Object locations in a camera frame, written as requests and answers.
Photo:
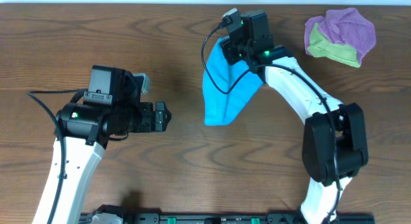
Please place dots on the blue microfiber cloth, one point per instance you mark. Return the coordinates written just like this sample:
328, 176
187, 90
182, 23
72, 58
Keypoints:
225, 90

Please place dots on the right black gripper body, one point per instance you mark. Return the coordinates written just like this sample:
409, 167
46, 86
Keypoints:
238, 51

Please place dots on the green microfiber cloth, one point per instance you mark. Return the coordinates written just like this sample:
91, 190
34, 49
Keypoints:
320, 46

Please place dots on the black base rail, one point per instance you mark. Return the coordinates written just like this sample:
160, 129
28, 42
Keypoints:
115, 214

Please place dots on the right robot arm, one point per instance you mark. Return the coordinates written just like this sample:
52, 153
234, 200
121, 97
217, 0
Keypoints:
334, 144

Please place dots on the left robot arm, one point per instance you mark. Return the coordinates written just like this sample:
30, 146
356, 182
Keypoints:
83, 133

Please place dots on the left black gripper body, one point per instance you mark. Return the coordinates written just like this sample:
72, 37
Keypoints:
159, 117

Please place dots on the purple microfiber cloth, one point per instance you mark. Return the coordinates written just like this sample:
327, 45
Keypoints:
345, 26

